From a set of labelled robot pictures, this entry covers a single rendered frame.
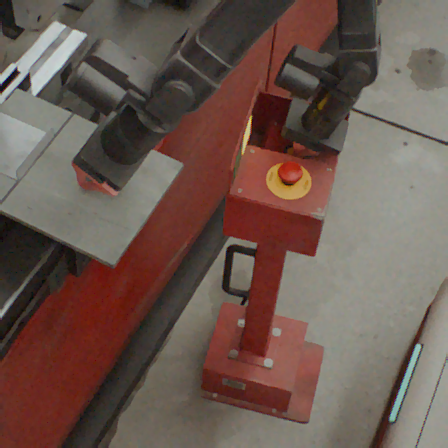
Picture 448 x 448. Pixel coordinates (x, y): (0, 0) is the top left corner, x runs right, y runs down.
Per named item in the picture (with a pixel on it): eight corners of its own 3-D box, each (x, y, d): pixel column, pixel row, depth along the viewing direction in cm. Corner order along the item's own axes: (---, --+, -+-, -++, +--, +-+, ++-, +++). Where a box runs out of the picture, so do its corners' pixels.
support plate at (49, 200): (113, 269, 122) (113, 265, 121) (-62, 183, 128) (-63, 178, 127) (184, 168, 132) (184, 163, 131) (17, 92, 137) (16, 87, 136)
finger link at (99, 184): (50, 181, 123) (76, 155, 115) (81, 141, 127) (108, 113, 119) (93, 215, 125) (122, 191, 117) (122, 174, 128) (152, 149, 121)
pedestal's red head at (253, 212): (315, 258, 164) (330, 195, 149) (221, 235, 166) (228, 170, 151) (337, 166, 175) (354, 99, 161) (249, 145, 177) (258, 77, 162)
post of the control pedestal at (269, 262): (264, 358, 213) (293, 216, 169) (239, 351, 214) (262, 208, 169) (269, 336, 216) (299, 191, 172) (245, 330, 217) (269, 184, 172)
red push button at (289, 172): (298, 196, 157) (300, 182, 154) (273, 190, 157) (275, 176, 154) (303, 176, 159) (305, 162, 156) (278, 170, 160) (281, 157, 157)
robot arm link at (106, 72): (198, 99, 103) (216, 56, 109) (106, 33, 100) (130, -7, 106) (139, 165, 110) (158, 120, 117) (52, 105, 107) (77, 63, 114)
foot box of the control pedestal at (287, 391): (308, 425, 218) (315, 403, 208) (198, 397, 220) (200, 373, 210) (325, 347, 229) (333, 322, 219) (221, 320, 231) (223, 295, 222)
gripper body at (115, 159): (73, 160, 116) (96, 137, 110) (117, 102, 122) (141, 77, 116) (116, 194, 118) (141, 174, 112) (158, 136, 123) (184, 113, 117)
